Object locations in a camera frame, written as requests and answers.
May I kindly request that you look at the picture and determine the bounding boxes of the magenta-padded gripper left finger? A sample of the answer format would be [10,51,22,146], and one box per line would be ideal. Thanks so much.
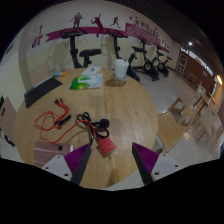
[41,143,93,186]

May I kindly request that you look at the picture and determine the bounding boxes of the orange and blue marker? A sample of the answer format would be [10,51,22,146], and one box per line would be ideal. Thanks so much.
[52,71,68,78]

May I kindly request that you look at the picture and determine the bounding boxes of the magenta sports wall decal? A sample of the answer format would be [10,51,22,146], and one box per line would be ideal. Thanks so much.
[44,11,171,54]

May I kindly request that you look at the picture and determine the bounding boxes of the black mouse pad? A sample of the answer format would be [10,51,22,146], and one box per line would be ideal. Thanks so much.
[23,77,64,109]

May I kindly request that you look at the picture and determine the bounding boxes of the black power cable with plug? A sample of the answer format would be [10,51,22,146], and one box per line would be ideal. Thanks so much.
[76,111,111,139]

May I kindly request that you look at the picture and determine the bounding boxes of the wall posters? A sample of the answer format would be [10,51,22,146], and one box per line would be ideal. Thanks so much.
[31,24,44,49]

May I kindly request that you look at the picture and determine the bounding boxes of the red cable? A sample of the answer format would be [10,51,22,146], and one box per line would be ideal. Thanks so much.
[33,98,101,145]

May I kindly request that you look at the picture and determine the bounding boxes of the red charger block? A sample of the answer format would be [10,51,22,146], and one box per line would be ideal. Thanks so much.
[96,137,118,158]

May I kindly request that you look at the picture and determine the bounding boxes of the green wet wipes pack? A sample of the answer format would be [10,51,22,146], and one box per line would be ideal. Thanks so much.
[69,74,104,91]

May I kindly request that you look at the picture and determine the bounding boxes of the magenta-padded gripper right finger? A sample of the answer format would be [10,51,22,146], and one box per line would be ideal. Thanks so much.
[131,142,181,186]

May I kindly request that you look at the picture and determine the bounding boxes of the round brown coaster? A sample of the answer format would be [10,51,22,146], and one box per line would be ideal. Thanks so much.
[104,77,127,88]

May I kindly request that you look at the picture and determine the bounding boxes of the black exercise bike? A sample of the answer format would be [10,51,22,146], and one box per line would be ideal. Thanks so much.
[59,27,102,69]
[106,28,141,83]
[153,46,173,78]
[132,37,161,82]

